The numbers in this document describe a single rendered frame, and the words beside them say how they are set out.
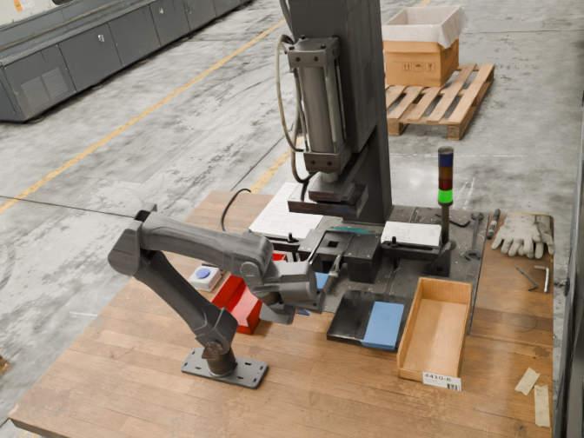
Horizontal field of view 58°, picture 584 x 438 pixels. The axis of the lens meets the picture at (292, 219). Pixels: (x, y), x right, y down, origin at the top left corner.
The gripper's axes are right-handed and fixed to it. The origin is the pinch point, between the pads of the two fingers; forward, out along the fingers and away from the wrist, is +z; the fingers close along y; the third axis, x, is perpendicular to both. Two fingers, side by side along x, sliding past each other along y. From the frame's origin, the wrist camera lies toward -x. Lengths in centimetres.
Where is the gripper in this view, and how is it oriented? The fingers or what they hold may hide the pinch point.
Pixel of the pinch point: (292, 308)
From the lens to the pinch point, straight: 120.8
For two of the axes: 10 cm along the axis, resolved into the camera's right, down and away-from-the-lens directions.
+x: -9.2, -1.1, 3.8
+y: 2.5, -9.1, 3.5
